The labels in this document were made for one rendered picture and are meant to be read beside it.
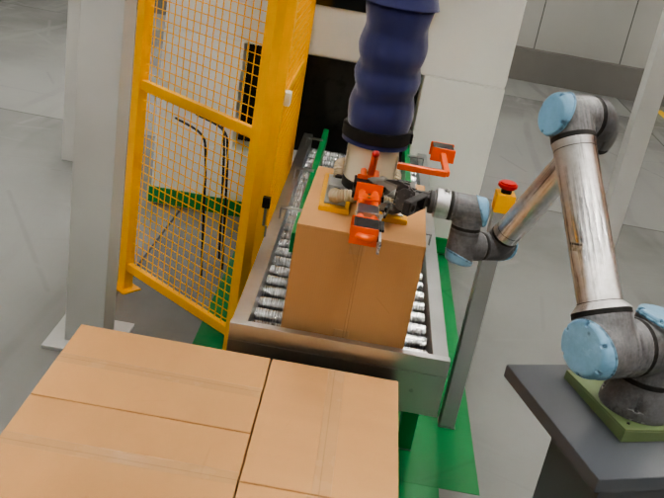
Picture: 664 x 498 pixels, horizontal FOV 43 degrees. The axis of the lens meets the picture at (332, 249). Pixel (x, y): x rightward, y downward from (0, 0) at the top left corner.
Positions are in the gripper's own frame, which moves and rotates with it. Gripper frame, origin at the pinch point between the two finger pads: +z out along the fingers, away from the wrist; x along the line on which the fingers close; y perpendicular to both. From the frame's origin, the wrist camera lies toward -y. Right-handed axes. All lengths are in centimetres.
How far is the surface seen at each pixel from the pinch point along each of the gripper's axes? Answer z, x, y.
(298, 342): 12, -49, -12
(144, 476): 42, -52, -82
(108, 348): 68, -53, -29
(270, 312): 24, -53, 11
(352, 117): 9.1, 16.3, 21.2
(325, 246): 9.8, -18.4, -4.2
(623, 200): -167, -69, 270
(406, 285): -17.1, -25.9, -4.8
